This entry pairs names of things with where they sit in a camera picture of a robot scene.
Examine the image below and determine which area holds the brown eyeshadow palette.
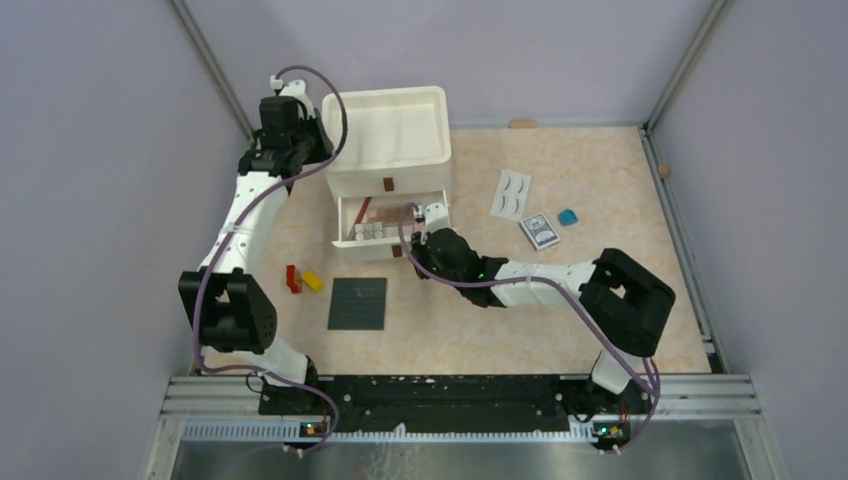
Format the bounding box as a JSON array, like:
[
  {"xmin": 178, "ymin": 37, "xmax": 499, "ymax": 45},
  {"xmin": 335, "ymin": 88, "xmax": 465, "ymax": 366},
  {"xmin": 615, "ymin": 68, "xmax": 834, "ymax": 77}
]
[{"xmin": 366, "ymin": 206, "xmax": 403, "ymax": 227}]

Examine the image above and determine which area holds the false eyelashes card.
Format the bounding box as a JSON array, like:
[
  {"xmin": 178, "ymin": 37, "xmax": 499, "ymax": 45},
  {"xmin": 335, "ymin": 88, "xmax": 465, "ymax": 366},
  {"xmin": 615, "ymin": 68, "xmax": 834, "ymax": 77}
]
[{"xmin": 490, "ymin": 170, "xmax": 532, "ymax": 221}]

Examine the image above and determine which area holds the white drawer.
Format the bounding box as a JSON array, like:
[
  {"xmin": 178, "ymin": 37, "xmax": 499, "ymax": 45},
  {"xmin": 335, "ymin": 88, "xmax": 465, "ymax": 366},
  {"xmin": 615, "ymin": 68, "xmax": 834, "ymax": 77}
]
[{"xmin": 332, "ymin": 190, "xmax": 450, "ymax": 261}]

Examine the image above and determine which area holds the clear silver pan palette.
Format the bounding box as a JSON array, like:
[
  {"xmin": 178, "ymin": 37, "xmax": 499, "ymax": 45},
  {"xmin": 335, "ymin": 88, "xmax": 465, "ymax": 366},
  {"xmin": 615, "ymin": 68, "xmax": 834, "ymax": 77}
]
[{"xmin": 353, "ymin": 222, "xmax": 385, "ymax": 241}]

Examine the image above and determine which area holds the white drawer organizer cabinet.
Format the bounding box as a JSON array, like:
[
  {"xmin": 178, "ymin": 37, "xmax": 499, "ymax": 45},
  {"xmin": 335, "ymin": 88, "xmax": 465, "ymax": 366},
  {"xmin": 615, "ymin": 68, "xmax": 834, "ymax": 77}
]
[{"xmin": 324, "ymin": 86, "xmax": 452, "ymax": 198}]

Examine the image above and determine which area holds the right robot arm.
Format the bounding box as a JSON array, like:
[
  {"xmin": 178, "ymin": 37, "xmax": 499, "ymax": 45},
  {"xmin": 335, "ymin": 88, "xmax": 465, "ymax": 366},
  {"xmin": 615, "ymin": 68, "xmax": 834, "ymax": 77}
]
[{"xmin": 400, "ymin": 202, "xmax": 677, "ymax": 412}]

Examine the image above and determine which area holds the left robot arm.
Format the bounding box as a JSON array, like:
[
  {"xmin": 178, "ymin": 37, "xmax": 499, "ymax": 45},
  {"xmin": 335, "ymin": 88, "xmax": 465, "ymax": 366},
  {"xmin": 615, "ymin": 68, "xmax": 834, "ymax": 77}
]
[{"xmin": 178, "ymin": 79, "xmax": 333, "ymax": 414}]

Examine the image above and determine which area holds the blue playing card box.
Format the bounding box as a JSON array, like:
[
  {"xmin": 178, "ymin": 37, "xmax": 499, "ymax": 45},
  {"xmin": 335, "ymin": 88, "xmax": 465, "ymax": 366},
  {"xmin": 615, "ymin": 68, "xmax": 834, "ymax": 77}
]
[{"xmin": 519, "ymin": 213, "xmax": 561, "ymax": 251}]

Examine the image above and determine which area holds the dark grey studded baseplate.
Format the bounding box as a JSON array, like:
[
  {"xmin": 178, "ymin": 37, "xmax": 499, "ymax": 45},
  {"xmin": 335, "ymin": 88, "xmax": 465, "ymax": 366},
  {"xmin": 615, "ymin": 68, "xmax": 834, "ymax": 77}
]
[{"xmin": 327, "ymin": 277, "xmax": 388, "ymax": 331}]

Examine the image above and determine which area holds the small blue toy block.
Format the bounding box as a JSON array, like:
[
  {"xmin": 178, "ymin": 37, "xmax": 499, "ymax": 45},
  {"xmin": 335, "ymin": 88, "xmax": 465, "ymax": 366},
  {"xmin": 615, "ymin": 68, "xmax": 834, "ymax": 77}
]
[{"xmin": 557, "ymin": 209, "xmax": 579, "ymax": 227}]

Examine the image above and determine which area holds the yellow toy block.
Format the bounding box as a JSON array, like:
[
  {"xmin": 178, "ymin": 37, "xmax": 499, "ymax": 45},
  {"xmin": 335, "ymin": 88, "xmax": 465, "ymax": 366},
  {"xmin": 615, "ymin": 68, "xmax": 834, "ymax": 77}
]
[{"xmin": 301, "ymin": 270, "xmax": 324, "ymax": 293}]

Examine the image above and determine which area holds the red owl toy block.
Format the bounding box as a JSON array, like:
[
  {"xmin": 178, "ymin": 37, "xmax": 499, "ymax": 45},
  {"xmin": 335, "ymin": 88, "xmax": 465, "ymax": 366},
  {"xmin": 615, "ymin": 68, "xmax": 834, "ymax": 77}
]
[{"xmin": 285, "ymin": 264, "xmax": 303, "ymax": 294}]

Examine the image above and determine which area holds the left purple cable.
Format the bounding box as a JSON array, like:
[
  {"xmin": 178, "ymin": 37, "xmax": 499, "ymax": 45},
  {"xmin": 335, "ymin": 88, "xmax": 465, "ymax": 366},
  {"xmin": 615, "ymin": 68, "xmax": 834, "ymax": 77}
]
[{"xmin": 192, "ymin": 64, "xmax": 350, "ymax": 457}]

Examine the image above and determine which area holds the wooden block at wall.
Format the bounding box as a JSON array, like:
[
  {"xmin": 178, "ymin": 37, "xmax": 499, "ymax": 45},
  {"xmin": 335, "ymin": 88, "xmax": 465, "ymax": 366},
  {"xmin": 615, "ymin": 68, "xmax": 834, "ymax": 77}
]
[{"xmin": 508, "ymin": 119, "xmax": 538, "ymax": 129}]

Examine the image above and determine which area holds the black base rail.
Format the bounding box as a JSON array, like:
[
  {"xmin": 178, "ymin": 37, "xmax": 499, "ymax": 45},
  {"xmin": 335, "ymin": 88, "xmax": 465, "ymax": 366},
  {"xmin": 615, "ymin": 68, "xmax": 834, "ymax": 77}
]
[{"xmin": 250, "ymin": 374, "xmax": 649, "ymax": 435}]

